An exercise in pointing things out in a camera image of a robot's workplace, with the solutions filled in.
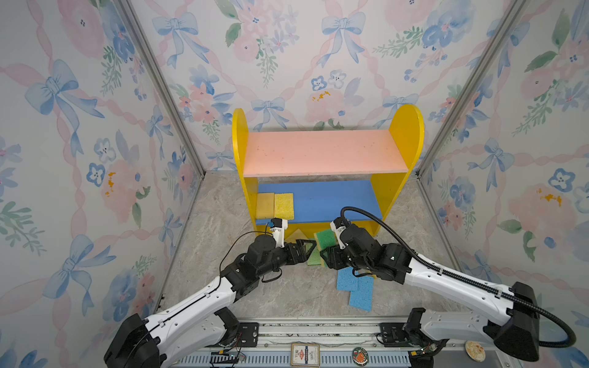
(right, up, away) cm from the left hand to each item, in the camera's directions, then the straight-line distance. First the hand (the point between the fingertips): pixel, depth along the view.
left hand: (309, 243), depth 73 cm
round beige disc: (+52, -33, -2) cm, 61 cm away
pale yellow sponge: (-16, +11, +15) cm, 25 cm away
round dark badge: (+15, -34, -3) cm, 37 cm away
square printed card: (-1, -33, -4) cm, 33 cm away
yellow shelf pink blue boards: (0, +24, +44) cm, 50 cm away
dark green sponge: (+5, +2, 0) cm, 5 cm away
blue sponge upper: (+14, -16, +10) cm, 23 cm away
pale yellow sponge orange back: (-4, -1, +22) cm, 22 cm away
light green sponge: (+2, -4, 0) cm, 5 cm away
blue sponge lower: (+19, -21, +7) cm, 29 cm away
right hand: (+5, -3, +2) cm, 6 cm away
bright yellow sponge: (-9, +11, +15) cm, 21 cm away
